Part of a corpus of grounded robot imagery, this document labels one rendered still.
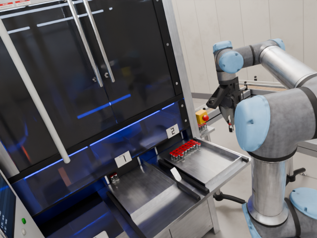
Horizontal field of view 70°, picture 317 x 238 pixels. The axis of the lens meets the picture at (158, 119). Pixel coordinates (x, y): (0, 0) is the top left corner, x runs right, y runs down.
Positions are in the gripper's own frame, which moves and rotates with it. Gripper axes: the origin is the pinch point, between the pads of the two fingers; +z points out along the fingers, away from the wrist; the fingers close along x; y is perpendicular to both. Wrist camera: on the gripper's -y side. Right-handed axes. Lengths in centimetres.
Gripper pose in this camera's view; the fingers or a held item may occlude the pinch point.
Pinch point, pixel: (229, 123)
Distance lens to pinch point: 107.9
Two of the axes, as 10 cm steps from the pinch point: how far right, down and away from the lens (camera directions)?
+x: -5.5, -2.0, 8.1
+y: 8.0, -4.2, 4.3
